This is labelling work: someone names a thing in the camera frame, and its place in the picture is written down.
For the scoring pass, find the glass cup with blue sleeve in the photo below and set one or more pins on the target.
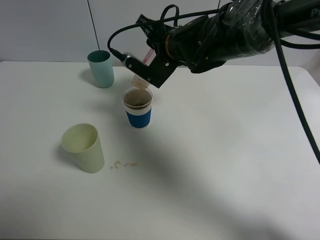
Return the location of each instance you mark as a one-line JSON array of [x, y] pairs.
[[138, 106]]

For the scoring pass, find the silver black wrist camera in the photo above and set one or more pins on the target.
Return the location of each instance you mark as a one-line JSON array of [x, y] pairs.
[[136, 66]]

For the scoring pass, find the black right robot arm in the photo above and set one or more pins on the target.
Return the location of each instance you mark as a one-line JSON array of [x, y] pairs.
[[240, 29]]

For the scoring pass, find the teal plastic cup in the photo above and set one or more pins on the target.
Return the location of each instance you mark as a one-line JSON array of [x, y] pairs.
[[101, 66]]

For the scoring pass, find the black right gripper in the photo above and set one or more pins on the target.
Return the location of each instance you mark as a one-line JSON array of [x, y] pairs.
[[162, 66]]

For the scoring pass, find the clear plastic drink bottle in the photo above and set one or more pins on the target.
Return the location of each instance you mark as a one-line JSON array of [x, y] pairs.
[[137, 81]]

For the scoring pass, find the light green plastic cup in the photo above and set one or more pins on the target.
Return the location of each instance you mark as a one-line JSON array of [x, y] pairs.
[[82, 142]]

